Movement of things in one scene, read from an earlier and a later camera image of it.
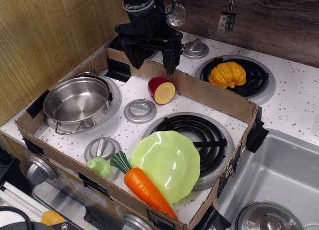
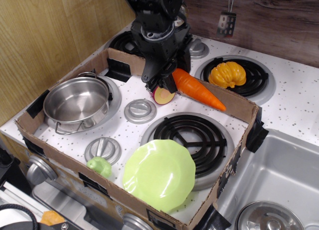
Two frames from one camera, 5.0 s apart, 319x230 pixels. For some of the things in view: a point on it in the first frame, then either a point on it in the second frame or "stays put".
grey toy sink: (284, 169) stays put
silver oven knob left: (38, 172) stays put
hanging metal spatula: (228, 19) stays put
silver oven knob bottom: (131, 221) stays put
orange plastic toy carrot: (142, 184) → (188, 83)
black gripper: (149, 29) → (162, 40)
